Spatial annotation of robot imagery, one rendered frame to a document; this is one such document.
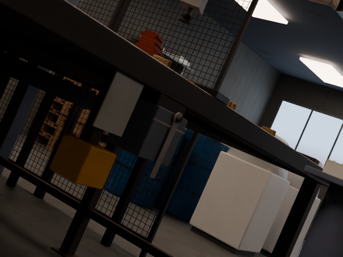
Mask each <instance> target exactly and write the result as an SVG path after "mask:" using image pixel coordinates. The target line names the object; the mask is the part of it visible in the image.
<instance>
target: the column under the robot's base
mask: <svg viewBox="0 0 343 257"><path fill-rule="evenodd" d="M304 171H305V172H307V173H309V174H311V175H313V176H315V177H316V178H318V179H320V180H322V181H324V182H326V183H328V184H329V188H328V190H327V192H326V195H325V197H324V199H323V201H322V204H321V206H320V208H319V210H318V213H317V215H316V217H315V220H314V222H313V224H312V226H311V229H310V231H309V233H308V236H307V238H306V240H305V242H304V245H303V247H302V249H301V252H300V254H299V256H298V257H343V179H340V178H337V177H335V176H332V175H330V174H327V173H325V172H322V171H320V170H317V169H315V168H312V167H310V166H307V165H305V168H304Z"/></svg>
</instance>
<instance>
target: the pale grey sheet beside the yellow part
mask: <svg viewBox="0 0 343 257"><path fill-rule="evenodd" d="M143 87H144V85H143V84H141V83H139V82H137V81H136V80H134V79H132V78H130V77H128V76H127V75H125V74H123V73H121V72H119V71H118V70H117V71H116V73H115V75H114V77H113V79H112V82H111V84H110V86H109V88H108V91H107V93H106V95H105V97H104V100H103V102H102V104H101V106H100V109H99V111H98V113H97V115H96V117H95V120H94V122H93V124H92V126H94V127H97V128H99V129H102V130H104V131H107V132H110V133H112V134H115V135H117V136H120V137H121V136H122V135H123V132H124V130H125V128H126V126H127V123H128V121H129V119H130V117H131V114H132V112H133V110H134V108H135V105H136V103H137V101H138V99H139V96H140V94H141V92H142V90H143Z"/></svg>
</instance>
